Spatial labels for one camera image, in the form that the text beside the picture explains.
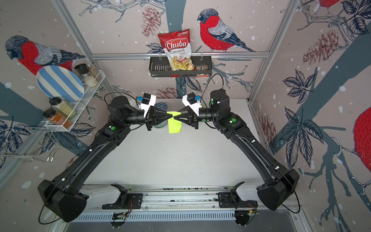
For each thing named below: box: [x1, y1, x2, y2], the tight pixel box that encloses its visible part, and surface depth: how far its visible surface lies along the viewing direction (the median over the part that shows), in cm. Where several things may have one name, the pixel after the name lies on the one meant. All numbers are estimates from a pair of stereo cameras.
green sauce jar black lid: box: [48, 96, 78, 120], surface depth 67 cm
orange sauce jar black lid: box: [42, 108, 73, 130], surface depth 63 cm
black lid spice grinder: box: [74, 63, 99, 88], surface depth 83 cm
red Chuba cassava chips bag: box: [157, 28, 194, 72], surface depth 83 cm
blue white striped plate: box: [35, 64, 86, 103], surface depth 73 cm
